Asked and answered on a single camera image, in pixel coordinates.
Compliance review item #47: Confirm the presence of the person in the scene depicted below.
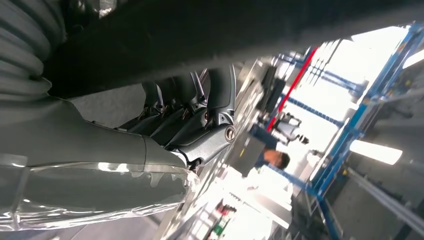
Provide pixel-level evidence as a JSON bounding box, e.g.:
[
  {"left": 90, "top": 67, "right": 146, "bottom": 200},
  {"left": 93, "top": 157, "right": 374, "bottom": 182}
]
[{"left": 255, "top": 124, "right": 292, "bottom": 171}]

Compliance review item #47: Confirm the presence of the blue metal frame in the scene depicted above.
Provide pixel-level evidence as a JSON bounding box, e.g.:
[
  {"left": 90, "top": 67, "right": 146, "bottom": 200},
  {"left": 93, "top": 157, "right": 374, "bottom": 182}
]
[{"left": 264, "top": 21, "right": 424, "bottom": 240}]

